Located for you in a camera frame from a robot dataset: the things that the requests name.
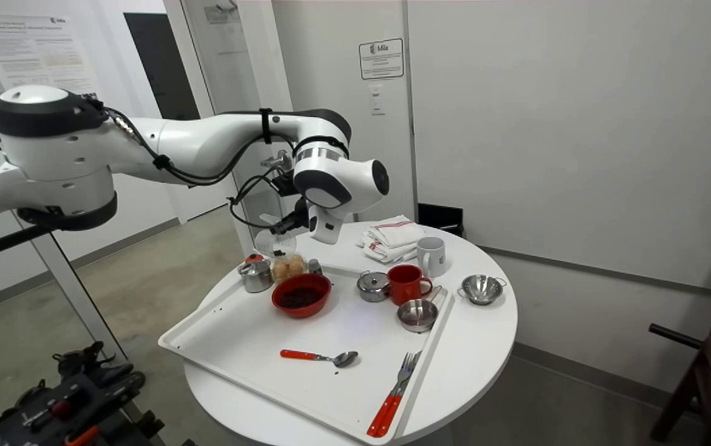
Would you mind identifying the wall sign plaque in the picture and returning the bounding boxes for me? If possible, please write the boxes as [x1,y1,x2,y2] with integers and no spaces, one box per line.
[360,38,404,80]

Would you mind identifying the steel bowl on table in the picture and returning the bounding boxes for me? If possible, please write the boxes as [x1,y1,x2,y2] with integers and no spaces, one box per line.
[462,276,506,306]

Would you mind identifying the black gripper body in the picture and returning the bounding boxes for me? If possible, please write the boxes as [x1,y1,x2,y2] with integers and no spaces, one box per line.
[271,199,318,235]

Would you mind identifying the steel bowl on tray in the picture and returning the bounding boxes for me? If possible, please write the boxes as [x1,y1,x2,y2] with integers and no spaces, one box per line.
[397,299,440,334]

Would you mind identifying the white paper poster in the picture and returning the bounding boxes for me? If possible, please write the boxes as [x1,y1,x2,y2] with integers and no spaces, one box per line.
[0,16,98,91]

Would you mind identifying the white mug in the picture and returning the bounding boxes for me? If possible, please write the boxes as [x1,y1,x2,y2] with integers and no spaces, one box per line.
[417,239,447,278]

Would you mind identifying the red handled spoon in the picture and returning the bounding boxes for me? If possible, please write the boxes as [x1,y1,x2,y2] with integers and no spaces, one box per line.
[278,349,360,369]

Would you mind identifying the small steel lidded dish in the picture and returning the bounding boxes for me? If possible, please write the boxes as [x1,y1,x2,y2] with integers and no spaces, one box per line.
[358,272,390,303]

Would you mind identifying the bag of bread rolls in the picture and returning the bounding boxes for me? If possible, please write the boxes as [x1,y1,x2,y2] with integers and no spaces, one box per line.
[272,255,308,283]

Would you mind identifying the red bowl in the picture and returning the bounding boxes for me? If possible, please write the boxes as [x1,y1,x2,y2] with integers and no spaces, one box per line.
[272,272,332,319]

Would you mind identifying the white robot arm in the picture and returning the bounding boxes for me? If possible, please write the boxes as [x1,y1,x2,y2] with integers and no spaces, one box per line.
[0,84,390,242]

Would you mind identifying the white rectangular tray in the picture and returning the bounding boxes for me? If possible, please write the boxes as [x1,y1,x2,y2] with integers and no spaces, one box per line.
[158,266,454,446]

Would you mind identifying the dark equipment cart base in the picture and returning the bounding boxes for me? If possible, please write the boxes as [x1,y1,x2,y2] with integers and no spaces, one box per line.
[0,341,163,446]

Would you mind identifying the white red striped cloth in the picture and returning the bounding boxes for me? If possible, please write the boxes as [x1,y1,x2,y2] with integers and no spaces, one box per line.
[358,215,423,266]

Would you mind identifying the red mug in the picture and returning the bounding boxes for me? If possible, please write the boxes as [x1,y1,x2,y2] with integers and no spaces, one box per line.
[387,266,433,306]

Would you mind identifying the red handled fork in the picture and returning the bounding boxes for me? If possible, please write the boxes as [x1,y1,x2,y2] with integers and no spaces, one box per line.
[366,353,418,438]

